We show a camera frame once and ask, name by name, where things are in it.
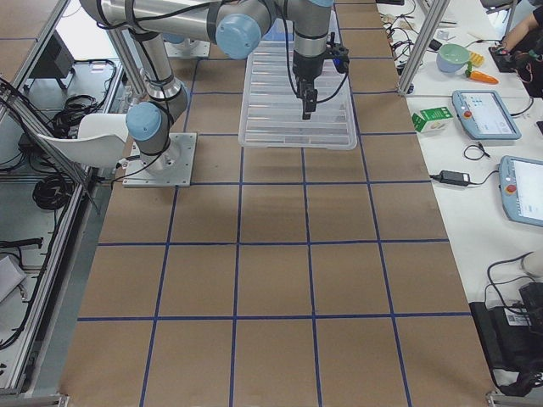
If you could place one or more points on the blue plastic tray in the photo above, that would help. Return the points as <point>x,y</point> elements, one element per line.
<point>277,31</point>

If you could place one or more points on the green bowl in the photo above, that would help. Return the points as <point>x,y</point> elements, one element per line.
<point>451,57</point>

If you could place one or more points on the teach pendant tablet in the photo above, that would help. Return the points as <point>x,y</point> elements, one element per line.
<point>484,116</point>
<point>521,189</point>

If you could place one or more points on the black power adapter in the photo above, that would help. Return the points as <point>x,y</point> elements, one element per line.
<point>454,178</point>

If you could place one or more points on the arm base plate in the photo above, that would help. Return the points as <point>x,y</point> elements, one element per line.
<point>172,168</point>
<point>188,49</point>

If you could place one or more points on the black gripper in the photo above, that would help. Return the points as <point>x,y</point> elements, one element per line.
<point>306,68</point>

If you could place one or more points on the toy carrot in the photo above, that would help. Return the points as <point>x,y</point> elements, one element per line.
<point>478,76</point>

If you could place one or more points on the aluminium frame post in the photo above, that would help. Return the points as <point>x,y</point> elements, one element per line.
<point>426,34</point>

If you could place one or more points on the yellow toy corn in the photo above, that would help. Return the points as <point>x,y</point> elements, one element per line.
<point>476,60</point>

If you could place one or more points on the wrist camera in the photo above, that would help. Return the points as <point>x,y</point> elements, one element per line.
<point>339,54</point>

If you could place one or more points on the white chair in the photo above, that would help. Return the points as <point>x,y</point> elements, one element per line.
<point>100,142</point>

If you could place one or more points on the green white carton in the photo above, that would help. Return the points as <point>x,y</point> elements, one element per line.
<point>430,120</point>

